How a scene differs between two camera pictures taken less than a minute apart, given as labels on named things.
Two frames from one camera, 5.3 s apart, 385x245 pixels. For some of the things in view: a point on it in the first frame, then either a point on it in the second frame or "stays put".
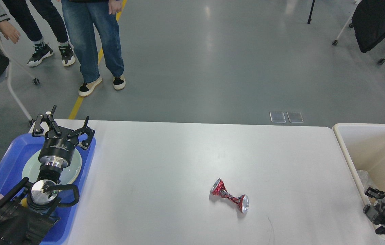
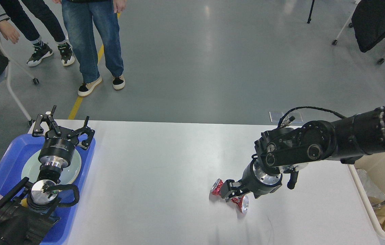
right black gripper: (382, 212) -> (254, 180)
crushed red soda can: (219, 189) stays put
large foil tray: (365, 179) stays put
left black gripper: (57, 151) stays put
